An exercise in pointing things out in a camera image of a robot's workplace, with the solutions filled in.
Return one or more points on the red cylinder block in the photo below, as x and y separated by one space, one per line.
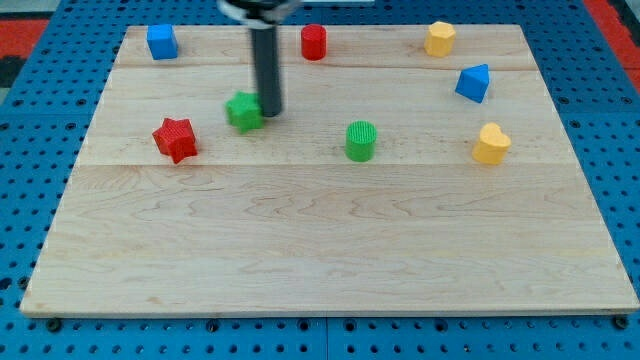
313 42

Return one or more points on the yellow heart block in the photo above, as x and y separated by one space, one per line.
492 145

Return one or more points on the red star block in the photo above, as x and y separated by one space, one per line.
176 139

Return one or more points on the green star block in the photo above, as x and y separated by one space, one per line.
244 112

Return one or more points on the blue cube block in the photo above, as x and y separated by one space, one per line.
162 42

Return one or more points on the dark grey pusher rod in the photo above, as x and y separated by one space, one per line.
265 51

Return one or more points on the light wooden board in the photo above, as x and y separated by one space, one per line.
280 222

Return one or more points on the yellow hexagon block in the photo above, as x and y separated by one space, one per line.
440 38

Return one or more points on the blue triangular prism block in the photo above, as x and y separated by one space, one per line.
473 82

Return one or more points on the green cylinder block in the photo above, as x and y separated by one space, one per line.
360 141

